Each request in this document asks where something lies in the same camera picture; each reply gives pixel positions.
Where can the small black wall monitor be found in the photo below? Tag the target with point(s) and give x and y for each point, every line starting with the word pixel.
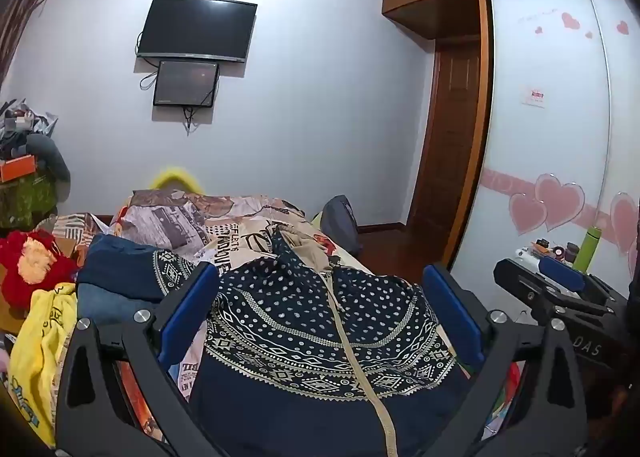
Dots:
pixel 186 83

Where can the grey blue backpack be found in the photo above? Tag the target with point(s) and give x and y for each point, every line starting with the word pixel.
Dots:
pixel 340 222

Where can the grey pillow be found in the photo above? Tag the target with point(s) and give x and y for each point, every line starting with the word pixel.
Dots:
pixel 52 157

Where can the navy patterned folded garment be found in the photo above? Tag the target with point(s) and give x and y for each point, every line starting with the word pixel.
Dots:
pixel 125 259

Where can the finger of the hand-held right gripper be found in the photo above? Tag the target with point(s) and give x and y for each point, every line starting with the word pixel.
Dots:
pixel 520 274
pixel 562 273

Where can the striped red curtain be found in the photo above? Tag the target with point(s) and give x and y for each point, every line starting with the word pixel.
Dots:
pixel 20 12

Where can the brown wooden door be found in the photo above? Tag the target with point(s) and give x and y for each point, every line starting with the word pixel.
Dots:
pixel 450 137

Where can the green patterned cloth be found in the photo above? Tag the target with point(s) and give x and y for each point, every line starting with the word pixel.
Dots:
pixel 27 199

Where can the large black wall television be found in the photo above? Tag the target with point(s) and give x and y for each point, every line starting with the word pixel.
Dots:
pixel 197 29

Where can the red white sticker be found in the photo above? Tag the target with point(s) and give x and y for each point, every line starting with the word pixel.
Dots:
pixel 533 97

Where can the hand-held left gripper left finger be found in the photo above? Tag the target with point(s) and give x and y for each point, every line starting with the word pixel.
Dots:
pixel 192 304

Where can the yellow garment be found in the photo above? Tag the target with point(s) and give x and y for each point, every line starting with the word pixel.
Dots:
pixel 40 352

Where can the orange box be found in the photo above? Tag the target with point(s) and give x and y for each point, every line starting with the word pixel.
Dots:
pixel 17 168

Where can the red fuzzy garment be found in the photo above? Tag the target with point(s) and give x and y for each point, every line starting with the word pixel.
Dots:
pixel 15 282

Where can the dark jar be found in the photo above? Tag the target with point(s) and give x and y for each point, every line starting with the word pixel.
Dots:
pixel 571 253

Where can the printed blanket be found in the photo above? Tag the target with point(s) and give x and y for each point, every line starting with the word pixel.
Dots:
pixel 235 232

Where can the wooden wardrobe with heart decals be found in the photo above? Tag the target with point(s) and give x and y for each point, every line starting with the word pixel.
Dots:
pixel 545 112

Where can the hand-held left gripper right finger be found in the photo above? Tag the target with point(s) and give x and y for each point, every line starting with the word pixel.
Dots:
pixel 452 312

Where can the green bottle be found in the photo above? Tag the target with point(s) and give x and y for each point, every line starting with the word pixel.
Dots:
pixel 587 249

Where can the navy patterned hooded jacket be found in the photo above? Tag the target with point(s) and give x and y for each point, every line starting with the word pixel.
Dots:
pixel 310 337

